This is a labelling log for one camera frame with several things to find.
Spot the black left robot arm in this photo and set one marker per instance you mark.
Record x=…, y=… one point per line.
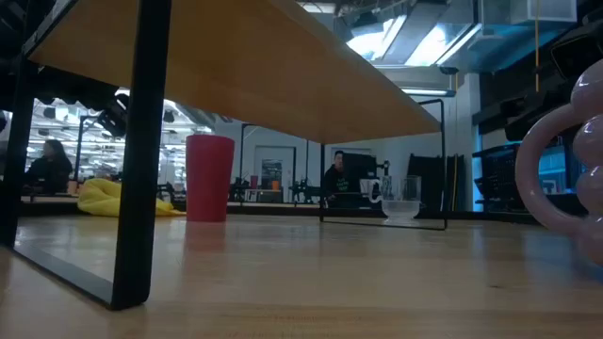
x=70, y=87

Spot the background robot workstation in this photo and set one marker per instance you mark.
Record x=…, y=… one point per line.
x=304, y=190

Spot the person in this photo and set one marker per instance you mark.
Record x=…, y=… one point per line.
x=335, y=181
x=49, y=172

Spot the ceiling tube light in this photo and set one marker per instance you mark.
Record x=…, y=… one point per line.
x=426, y=92

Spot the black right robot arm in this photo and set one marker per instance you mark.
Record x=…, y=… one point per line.
x=577, y=52

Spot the black aluminium table frame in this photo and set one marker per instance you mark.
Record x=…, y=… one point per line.
x=273, y=210

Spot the red plastic cup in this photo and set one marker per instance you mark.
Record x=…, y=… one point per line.
x=209, y=179

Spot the pink bubble ceramic mug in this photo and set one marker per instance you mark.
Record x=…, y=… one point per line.
x=530, y=183

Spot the silver ceiling duct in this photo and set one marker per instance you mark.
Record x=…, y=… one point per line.
x=424, y=33

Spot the yellow cloth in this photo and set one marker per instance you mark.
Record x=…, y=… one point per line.
x=101, y=200

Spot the wooden shelf with black legs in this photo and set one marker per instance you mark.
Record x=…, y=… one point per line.
x=235, y=70

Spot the black leaning panels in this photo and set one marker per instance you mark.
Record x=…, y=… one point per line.
x=431, y=181

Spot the black monitor on stand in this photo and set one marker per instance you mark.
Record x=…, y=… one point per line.
x=360, y=167

